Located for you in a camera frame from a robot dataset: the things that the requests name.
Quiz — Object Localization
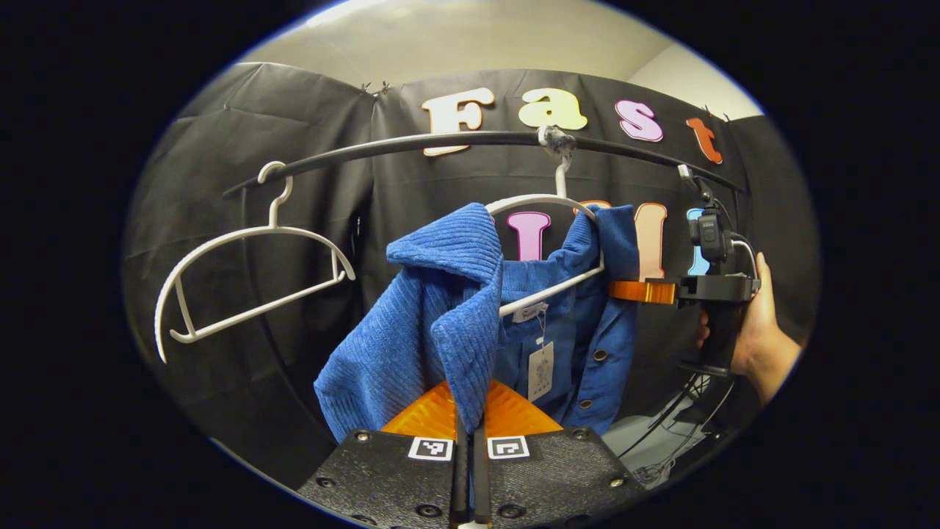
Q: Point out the black backdrop cloth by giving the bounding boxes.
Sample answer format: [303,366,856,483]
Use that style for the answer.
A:
[121,62,820,486]

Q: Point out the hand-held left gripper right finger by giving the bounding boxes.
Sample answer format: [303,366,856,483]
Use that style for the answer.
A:
[471,378,651,529]

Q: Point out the blue corduroy jacket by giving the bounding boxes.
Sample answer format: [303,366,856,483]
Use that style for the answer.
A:
[314,202,640,445]

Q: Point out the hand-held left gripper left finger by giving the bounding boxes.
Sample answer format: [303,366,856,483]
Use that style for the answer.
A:
[297,378,471,529]

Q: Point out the black clothes rail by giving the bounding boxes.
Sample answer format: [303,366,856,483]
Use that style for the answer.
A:
[223,131,746,198]

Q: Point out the black cable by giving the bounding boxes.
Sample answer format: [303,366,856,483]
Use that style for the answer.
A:
[617,371,735,460]

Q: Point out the white plastic hanger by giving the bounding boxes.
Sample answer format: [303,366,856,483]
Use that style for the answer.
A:
[154,160,357,364]

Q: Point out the white hanger with taped hook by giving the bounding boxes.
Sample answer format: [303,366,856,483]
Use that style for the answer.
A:
[485,126,607,318]

